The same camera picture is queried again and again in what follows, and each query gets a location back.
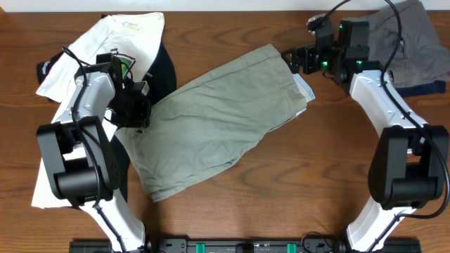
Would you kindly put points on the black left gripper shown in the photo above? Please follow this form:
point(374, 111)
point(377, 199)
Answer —
point(143, 117)

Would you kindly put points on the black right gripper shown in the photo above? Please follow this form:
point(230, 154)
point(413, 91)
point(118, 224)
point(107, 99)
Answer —
point(307, 53)

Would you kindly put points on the olive green shorts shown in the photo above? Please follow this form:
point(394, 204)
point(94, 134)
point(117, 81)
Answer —
point(207, 125)

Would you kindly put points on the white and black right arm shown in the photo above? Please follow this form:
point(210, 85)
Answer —
point(408, 175)

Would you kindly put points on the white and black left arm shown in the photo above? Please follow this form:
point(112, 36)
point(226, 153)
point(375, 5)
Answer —
point(79, 168)

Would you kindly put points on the black garment under t-shirt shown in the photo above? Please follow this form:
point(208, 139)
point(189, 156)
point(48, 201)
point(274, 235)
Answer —
point(161, 78)

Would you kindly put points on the white graphic t-shirt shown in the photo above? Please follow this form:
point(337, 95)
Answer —
point(133, 38)

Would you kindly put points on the grey shorts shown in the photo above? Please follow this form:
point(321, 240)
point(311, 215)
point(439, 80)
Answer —
point(420, 58)

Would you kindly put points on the navy blue garment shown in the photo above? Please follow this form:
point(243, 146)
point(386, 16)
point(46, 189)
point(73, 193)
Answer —
point(437, 86)

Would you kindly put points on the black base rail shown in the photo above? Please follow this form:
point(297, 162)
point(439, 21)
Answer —
point(211, 246)

